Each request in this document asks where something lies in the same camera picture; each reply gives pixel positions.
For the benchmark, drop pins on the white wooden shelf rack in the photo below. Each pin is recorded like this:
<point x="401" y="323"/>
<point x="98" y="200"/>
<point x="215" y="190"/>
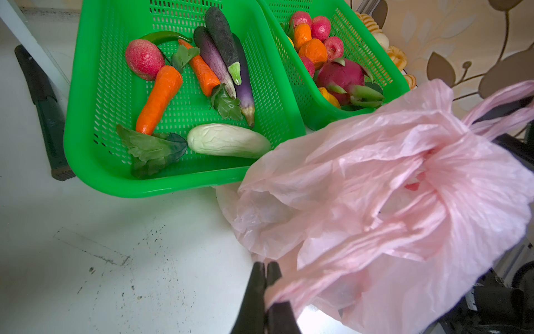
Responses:
<point x="18" y="25"/>

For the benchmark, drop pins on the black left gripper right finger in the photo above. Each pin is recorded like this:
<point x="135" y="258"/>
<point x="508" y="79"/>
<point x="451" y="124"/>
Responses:
<point x="279" y="317"/>

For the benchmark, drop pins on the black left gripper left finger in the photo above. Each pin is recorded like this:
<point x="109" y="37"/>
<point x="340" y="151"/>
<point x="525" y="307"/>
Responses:
<point x="251" y="317"/>

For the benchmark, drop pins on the yellow pear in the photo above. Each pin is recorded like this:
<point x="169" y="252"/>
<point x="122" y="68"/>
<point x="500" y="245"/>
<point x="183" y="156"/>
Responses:
<point x="329" y="97"/>

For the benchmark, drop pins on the green vegetable basket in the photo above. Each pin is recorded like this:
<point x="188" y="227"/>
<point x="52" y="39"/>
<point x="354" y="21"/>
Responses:
<point x="105" y="93"/>

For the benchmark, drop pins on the white cucumber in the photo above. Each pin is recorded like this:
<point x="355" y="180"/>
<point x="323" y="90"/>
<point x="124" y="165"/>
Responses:
<point x="227" y="141"/>

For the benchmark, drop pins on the bread tray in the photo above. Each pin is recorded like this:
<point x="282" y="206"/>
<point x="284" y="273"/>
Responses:
<point x="397" y="56"/>

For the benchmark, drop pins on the pink plastic bag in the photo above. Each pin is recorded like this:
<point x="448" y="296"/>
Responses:
<point x="385" y="221"/>

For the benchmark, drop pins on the orange carrot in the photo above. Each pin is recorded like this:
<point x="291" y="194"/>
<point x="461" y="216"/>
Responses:
<point x="166" y="86"/>

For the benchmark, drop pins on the purple eggplant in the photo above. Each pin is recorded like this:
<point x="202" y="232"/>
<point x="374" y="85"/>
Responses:
<point x="224" y="54"/>

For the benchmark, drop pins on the pink dragon fruit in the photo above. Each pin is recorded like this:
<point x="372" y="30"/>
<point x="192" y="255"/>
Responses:
<point x="344" y="80"/>

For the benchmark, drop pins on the green fruit basket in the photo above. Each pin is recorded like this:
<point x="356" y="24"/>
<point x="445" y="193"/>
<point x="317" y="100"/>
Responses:
<point x="359" y="46"/>

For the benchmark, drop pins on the red apple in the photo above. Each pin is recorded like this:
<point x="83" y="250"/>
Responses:
<point x="320" y="28"/>

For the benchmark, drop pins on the orange tangerine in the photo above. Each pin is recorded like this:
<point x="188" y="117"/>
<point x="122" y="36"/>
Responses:
<point x="315" y="51"/>

